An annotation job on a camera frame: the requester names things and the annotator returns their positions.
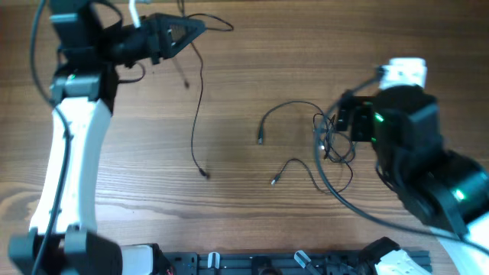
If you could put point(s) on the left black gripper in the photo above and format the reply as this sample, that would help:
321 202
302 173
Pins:
158 24

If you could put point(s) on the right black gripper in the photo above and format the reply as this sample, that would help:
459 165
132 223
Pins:
359 120

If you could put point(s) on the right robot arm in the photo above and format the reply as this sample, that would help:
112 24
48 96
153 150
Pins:
446 191

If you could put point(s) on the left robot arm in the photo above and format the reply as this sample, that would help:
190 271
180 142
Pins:
62 236

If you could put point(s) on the right grey rail clip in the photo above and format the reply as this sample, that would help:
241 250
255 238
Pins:
302 259

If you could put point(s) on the grey rail clip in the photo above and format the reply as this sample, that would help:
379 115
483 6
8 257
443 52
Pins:
213 261
302 259

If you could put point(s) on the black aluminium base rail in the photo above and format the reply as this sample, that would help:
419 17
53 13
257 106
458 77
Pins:
336 262

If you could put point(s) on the left grey rail clip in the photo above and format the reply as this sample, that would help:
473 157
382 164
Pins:
213 261

